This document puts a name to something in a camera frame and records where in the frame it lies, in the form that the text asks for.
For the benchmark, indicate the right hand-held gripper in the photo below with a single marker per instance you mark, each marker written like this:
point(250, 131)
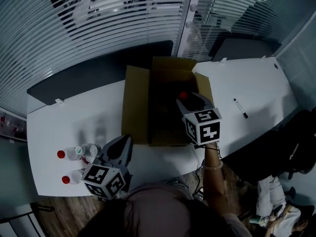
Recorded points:
point(205, 127)

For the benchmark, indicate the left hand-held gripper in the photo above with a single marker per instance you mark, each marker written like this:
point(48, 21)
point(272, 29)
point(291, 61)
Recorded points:
point(103, 179)

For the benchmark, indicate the red-capped clear bottle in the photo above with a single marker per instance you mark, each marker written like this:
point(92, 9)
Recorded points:
point(183, 95)
point(71, 153)
point(74, 176)

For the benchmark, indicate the white-green capped clear bottle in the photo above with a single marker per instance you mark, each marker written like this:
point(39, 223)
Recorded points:
point(91, 149)

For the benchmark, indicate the brown cardboard box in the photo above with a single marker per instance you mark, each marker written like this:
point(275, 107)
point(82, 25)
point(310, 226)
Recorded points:
point(135, 102)

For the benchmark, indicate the person's right forearm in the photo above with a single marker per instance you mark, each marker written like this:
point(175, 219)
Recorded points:
point(213, 181)

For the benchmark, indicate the black marker pen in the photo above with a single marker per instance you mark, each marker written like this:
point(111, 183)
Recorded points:
point(240, 107)

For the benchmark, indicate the white table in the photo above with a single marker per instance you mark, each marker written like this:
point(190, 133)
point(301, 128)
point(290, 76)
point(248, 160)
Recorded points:
point(61, 122)

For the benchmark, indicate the person's grey trousers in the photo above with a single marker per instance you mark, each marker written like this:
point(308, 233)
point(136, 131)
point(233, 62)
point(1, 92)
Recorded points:
point(177, 184)

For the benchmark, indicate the person's mauve shirt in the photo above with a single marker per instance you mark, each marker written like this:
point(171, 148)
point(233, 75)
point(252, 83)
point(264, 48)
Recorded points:
point(158, 211)

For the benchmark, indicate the long dark desk partition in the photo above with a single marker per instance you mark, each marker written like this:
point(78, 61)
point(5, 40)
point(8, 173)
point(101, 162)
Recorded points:
point(86, 78)

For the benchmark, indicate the short dark desk partition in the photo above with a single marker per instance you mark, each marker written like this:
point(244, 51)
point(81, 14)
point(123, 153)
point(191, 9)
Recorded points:
point(247, 48)

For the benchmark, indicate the round white door knob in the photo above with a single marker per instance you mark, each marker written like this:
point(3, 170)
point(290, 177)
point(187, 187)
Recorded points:
point(193, 7)
point(189, 24)

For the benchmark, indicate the black battery pack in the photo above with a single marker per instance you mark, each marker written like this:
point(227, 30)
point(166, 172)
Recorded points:
point(200, 194)

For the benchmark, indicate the white horizontal blinds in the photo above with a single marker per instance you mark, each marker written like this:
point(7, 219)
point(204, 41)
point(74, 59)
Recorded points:
point(74, 21)
point(247, 9)

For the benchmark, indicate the whiteboard on black stand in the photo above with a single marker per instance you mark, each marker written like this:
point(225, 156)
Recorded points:
point(19, 221)

